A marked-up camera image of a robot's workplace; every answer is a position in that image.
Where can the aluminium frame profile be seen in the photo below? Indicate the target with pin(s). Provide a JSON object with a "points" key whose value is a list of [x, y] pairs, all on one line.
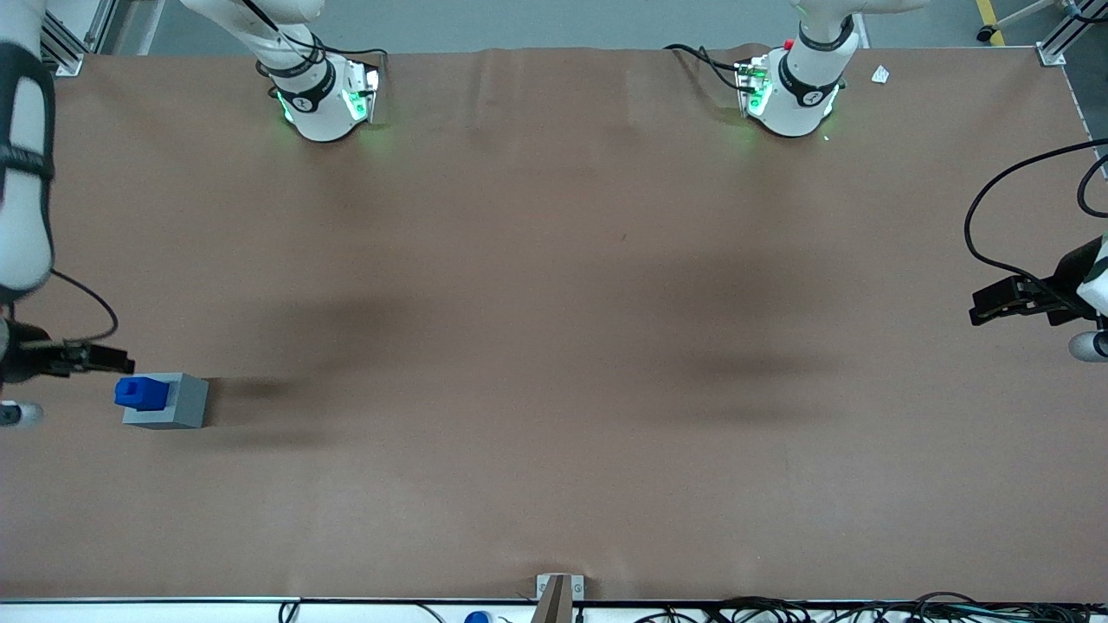
{"points": [[74, 43], [1065, 39]]}

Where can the gray square socket base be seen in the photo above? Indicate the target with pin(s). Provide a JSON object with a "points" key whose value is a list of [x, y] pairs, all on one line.
{"points": [[186, 407]]}

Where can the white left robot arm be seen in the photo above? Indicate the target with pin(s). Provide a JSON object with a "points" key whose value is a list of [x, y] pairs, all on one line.
{"points": [[796, 108]]}

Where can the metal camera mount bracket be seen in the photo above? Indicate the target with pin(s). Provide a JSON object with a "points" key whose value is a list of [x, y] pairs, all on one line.
{"points": [[557, 597]]}

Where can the trolley leg with caster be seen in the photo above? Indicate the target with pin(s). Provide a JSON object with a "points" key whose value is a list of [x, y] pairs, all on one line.
{"points": [[1013, 16]]}

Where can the blue stepped plastic part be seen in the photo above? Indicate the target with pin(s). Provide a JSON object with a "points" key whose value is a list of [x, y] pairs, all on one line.
{"points": [[143, 394]]}

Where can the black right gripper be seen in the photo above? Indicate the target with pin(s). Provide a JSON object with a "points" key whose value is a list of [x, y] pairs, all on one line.
{"points": [[19, 357]]}

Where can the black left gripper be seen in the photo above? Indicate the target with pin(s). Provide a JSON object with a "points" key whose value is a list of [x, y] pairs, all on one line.
{"points": [[1070, 275]]}

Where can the white paper scrap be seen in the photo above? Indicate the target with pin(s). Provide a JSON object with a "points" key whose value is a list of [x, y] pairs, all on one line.
{"points": [[880, 74]]}

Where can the paper table cover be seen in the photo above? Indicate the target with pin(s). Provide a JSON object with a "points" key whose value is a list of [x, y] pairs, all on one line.
{"points": [[554, 389]]}

